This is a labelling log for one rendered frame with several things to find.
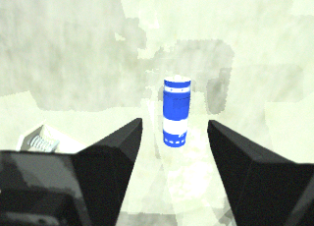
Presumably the blue and white battery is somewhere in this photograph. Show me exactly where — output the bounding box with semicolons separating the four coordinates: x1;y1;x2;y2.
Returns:
163;75;191;147

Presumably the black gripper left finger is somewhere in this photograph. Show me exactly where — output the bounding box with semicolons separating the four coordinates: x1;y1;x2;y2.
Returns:
0;118;143;226

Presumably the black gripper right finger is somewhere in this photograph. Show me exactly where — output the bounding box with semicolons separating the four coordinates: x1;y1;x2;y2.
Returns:
207;120;314;226

